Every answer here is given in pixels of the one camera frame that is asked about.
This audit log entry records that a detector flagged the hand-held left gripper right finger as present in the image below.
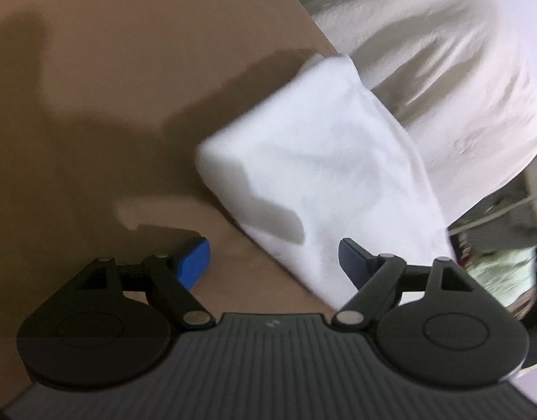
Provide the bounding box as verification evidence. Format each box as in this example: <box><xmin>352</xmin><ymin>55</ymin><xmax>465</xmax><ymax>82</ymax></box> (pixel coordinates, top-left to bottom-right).
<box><xmin>332</xmin><ymin>237</ymin><xmax>476</xmax><ymax>333</ymax></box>

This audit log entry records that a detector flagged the pile of dark clothes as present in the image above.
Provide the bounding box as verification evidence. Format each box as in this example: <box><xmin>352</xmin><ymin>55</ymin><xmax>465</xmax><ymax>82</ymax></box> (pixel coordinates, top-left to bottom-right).
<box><xmin>446</xmin><ymin>170</ymin><xmax>537</xmax><ymax>258</ymax></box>

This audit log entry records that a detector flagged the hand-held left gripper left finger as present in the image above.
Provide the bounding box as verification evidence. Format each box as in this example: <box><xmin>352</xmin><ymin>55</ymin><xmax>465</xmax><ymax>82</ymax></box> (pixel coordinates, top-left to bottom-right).
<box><xmin>76</xmin><ymin>236</ymin><xmax>215</xmax><ymax>331</ymax></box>

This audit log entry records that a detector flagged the light green cloth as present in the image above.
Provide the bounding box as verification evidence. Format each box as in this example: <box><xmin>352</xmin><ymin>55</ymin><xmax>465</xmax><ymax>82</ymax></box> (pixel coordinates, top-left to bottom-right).
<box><xmin>464</xmin><ymin>245</ymin><xmax>537</xmax><ymax>313</ymax></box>

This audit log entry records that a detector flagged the person's cream fleece top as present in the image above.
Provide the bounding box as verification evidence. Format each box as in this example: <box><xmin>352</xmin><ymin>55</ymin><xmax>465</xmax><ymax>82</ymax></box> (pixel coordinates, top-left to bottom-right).
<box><xmin>310</xmin><ymin>0</ymin><xmax>537</xmax><ymax>225</ymax></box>

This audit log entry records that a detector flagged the white garment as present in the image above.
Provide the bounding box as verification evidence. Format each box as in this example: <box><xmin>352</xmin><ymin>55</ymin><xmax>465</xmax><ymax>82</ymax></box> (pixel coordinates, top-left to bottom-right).
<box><xmin>194</xmin><ymin>54</ymin><xmax>461</xmax><ymax>312</ymax></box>

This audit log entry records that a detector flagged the white cable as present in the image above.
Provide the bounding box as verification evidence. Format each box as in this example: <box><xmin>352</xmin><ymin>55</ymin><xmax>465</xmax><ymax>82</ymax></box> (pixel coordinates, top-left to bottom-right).
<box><xmin>447</xmin><ymin>193</ymin><xmax>537</xmax><ymax>232</ymax></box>

